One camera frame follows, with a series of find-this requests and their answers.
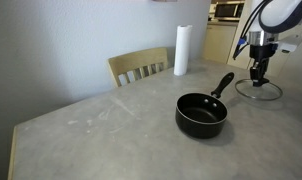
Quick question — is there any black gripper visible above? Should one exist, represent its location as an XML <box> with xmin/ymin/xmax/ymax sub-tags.
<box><xmin>249</xmin><ymin>42</ymin><xmax>276</xmax><ymax>87</ymax></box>

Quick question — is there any glass lid with black knob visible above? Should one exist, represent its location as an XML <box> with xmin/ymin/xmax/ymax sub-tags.
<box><xmin>234</xmin><ymin>77</ymin><xmax>284</xmax><ymax>102</ymax></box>

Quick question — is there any tall white cabinet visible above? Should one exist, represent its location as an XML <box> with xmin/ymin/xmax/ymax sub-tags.
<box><xmin>226</xmin><ymin>0</ymin><xmax>302</xmax><ymax>80</ymax></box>

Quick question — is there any beige counter cabinet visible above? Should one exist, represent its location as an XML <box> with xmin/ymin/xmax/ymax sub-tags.
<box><xmin>201</xmin><ymin>20</ymin><xmax>239</xmax><ymax>65</ymax></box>

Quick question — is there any microwave oven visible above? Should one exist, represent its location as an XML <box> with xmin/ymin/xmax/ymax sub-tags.
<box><xmin>213</xmin><ymin>0</ymin><xmax>245</xmax><ymax>21</ymax></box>

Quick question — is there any white paper towel roll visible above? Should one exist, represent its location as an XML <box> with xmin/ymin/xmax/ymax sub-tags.
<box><xmin>173</xmin><ymin>24</ymin><xmax>194</xmax><ymax>77</ymax></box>

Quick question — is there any wooden chair with slatted back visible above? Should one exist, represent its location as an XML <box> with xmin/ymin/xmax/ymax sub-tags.
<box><xmin>107</xmin><ymin>47</ymin><xmax>170</xmax><ymax>88</ymax></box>

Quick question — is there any blue cable connector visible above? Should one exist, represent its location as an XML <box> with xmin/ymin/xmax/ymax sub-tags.
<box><xmin>237</xmin><ymin>37</ymin><xmax>248</xmax><ymax>47</ymax></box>

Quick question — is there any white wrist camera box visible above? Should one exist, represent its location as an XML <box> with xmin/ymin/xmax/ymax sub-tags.
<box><xmin>272</xmin><ymin>34</ymin><xmax>302</xmax><ymax>54</ymax></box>

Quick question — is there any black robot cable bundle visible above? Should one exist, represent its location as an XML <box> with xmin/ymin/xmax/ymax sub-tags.
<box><xmin>232</xmin><ymin>0</ymin><xmax>273</xmax><ymax>61</ymax></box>

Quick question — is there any black pot with long handle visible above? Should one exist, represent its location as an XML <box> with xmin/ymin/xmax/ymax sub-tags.
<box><xmin>174</xmin><ymin>71</ymin><xmax>236</xmax><ymax>140</ymax></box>

